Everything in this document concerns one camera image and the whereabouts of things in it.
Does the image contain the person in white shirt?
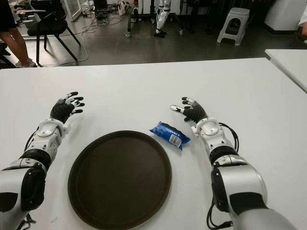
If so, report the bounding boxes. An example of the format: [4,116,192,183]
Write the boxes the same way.
[298,18,307,38]

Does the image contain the black wheeled gantry frame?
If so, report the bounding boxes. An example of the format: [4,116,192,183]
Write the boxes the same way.
[124,0,185,38]

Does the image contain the black equipment stand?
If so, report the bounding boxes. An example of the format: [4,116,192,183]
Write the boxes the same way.
[93,0,108,20]

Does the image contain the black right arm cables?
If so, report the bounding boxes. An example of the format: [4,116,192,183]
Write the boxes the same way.
[219,122,240,154]

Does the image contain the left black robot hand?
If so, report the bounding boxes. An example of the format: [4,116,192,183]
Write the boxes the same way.
[49,92,85,124]

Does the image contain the person in dark shorts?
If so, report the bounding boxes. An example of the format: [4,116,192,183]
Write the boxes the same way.
[0,0,38,69]

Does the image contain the white plastic stool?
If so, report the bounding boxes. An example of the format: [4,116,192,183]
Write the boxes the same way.
[217,7,252,46]

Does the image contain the round dark brown tray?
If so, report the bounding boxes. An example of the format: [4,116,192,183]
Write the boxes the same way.
[67,130,173,230]

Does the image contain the black furniture frame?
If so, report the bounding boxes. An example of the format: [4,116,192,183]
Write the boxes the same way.
[0,39,19,70]

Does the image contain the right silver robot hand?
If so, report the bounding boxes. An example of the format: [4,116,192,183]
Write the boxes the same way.
[169,96,209,124]

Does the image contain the black padded chair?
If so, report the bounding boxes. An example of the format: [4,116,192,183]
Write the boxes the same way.
[14,0,82,67]

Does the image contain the white floor cable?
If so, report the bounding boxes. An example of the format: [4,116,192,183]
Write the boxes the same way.
[54,14,120,67]

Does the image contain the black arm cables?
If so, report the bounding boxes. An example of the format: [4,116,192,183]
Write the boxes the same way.
[25,130,37,150]
[219,122,240,154]

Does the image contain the white cabinet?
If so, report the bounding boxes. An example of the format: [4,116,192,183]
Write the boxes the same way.
[263,0,307,32]

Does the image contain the blue Oreo packet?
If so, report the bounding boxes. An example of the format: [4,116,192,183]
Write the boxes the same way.
[149,121,192,151]

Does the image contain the white framed panel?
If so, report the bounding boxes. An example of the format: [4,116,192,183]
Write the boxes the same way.
[64,0,82,16]

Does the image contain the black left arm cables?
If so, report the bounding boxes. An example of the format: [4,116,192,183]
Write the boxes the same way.
[25,130,37,150]

